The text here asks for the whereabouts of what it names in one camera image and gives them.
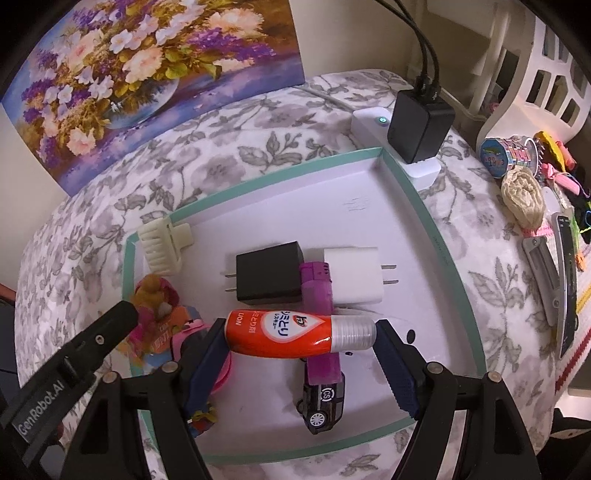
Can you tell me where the colourful block puzzle cube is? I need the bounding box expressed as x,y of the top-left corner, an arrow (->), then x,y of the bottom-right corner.
188,402 -> 218,438

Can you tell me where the pink wristband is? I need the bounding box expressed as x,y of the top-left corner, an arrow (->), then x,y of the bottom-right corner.
171,319 -> 231,394

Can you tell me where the brown pink puppy toy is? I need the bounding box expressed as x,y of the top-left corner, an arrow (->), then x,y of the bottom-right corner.
118,274 -> 179,367

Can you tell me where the black toy car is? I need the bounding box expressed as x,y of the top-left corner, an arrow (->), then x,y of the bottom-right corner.
295,354 -> 346,435

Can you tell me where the orange glue bottle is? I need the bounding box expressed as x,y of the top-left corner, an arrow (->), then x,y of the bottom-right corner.
224,310 -> 377,359

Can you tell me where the cream hair claw clip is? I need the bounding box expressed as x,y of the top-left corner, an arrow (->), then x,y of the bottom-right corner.
137,217 -> 194,276

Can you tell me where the white wall charger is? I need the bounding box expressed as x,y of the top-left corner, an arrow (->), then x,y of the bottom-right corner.
322,247 -> 399,306

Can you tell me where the purple lighter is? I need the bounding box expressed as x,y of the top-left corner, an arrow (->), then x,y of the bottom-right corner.
300,262 -> 342,386

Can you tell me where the black wall charger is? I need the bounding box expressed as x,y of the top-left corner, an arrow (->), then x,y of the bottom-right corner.
225,241 -> 304,306

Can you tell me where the orange blue utility knife toy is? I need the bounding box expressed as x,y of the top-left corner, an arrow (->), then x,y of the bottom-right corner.
147,305 -> 205,355

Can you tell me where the grey floral tablecloth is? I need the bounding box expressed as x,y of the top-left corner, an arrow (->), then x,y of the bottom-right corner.
13,68 -> 569,480

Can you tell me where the striped crochet mat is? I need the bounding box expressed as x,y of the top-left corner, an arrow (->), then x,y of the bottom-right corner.
555,270 -> 590,399

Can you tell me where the silver hair clip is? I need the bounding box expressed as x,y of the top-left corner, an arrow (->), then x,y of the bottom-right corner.
522,236 -> 560,327

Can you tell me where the beige mesh roll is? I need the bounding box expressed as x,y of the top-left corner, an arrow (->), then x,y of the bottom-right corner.
501,166 -> 546,230

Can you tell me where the teal shallow tray box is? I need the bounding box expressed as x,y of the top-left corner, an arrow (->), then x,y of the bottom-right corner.
121,146 -> 488,466

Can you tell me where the pile of colourful hair accessories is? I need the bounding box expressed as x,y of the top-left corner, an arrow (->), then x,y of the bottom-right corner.
534,131 -> 590,245

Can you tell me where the colourful washi tape roll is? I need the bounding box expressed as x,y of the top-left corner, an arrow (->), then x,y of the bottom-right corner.
480,136 -> 540,180

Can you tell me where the black power adapter plugged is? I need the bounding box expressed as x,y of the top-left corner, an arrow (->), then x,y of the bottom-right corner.
387,90 -> 456,164

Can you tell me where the floral painting canvas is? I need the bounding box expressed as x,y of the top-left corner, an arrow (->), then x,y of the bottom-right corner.
1,1 -> 304,195

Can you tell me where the white power strip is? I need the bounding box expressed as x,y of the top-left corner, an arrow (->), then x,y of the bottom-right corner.
351,107 -> 441,191

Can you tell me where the white cutout shelf rack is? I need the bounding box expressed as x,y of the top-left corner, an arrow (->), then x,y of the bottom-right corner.
476,6 -> 590,146

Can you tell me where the black adapter cable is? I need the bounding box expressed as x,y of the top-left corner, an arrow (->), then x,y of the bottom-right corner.
373,0 -> 442,93

